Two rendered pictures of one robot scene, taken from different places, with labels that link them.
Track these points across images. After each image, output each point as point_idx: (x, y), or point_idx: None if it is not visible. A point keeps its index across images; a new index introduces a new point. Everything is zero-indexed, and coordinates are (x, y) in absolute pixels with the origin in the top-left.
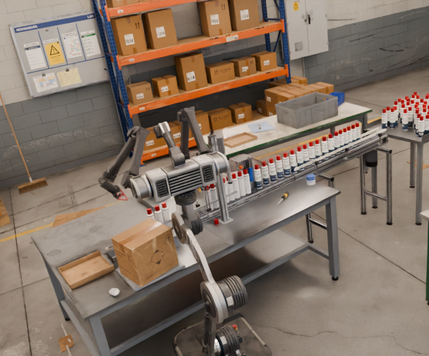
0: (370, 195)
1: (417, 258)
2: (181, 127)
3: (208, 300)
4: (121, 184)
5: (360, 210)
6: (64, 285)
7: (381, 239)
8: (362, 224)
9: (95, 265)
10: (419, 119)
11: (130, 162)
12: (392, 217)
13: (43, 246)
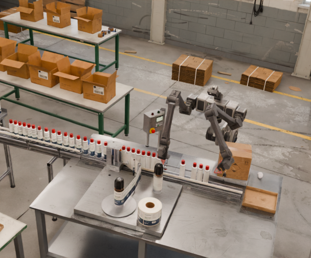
0: (1, 180)
1: (57, 168)
2: (172, 112)
3: (235, 135)
4: (242, 125)
5: None
6: (279, 202)
7: (38, 185)
8: (17, 199)
9: (252, 199)
10: None
11: (229, 119)
12: (1, 187)
13: (268, 250)
